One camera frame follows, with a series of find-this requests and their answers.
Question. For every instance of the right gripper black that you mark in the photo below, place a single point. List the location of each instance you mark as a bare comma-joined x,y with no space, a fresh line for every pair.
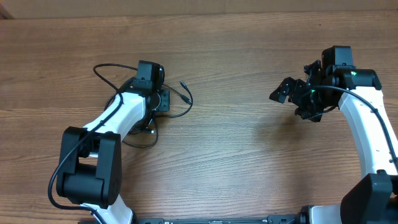
296,88

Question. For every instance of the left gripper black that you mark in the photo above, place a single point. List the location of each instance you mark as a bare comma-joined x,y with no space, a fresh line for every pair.
165,104

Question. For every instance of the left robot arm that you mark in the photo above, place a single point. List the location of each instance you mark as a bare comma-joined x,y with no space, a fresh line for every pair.
89,173

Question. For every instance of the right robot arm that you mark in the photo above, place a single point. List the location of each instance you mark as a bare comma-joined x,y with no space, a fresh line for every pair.
334,82

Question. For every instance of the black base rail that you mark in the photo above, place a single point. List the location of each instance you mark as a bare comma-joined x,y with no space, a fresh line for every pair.
214,221

